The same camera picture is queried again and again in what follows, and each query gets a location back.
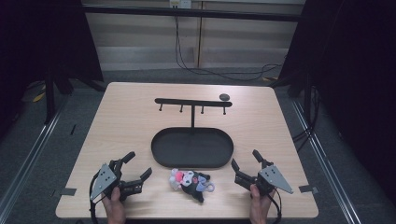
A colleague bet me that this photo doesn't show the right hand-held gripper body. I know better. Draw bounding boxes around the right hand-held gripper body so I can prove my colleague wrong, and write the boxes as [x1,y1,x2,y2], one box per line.
[234,161,294,197]

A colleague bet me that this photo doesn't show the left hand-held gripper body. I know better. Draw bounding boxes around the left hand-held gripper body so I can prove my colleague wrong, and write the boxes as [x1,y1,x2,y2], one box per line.
[90,158,145,202]

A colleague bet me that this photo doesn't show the black and white plush keychain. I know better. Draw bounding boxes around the black and white plush keychain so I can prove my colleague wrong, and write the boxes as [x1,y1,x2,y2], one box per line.
[168,168,216,204]

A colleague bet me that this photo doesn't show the black hook rack with tray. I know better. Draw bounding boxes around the black hook rack with tray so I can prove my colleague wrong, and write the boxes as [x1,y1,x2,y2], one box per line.
[150,97,234,169]

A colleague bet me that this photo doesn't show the person's left hand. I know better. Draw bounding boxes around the person's left hand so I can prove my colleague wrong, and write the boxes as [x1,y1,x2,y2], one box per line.
[100,187,127,224]

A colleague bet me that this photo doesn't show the person's right hand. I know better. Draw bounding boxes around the person's right hand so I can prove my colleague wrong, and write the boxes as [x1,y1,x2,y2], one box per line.
[249,184,276,224]

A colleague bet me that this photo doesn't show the grey tape strip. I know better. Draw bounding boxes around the grey tape strip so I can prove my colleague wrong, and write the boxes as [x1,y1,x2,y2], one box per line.
[298,184,319,194]
[60,187,78,197]

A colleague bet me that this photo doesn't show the black metal stand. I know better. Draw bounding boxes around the black metal stand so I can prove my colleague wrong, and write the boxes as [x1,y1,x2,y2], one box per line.
[288,71,314,124]
[43,69,75,125]

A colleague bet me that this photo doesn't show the yellow floor tape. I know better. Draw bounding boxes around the yellow floor tape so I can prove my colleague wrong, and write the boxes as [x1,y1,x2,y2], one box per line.
[32,85,47,104]

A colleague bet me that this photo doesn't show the dark curtain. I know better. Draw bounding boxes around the dark curtain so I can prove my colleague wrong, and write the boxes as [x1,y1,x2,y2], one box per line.
[276,0,396,197]
[0,0,105,138]

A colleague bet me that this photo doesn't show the black horizontal bar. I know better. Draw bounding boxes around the black horizontal bar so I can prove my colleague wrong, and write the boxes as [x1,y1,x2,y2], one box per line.
[81,4,303,23]

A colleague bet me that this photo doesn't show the left hand-held gripper cable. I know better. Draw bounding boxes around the left hand-held gripper cable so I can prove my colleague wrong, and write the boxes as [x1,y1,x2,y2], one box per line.
[89,173,101,224]

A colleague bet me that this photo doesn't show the hand-held gripper cable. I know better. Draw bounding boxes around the hand-held gripper cable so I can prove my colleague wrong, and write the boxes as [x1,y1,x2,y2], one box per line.
[89,173,101,224]
[266,188,283,224]

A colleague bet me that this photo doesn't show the right hand-held gripper cable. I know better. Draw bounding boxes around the right hand-held gripper cable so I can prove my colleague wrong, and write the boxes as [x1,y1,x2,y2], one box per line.
[266,188,283,224]

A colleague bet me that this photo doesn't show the aluminium floor rail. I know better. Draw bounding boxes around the aluminium floor rail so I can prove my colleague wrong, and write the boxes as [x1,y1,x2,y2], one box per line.
[290,99,362,224]
[0,96,70,216]

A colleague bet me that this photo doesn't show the black floor cable bundle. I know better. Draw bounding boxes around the black floor cable bundle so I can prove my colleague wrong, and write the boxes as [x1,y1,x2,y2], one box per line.
[291,86,322,153]

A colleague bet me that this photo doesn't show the black wall cable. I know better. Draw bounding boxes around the black wall cable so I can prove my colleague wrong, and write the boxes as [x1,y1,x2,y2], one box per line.
[174,14,284,82]

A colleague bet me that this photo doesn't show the white wall socket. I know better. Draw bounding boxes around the white wall socket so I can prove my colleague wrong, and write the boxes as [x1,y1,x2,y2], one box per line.
[169,0,192,9]

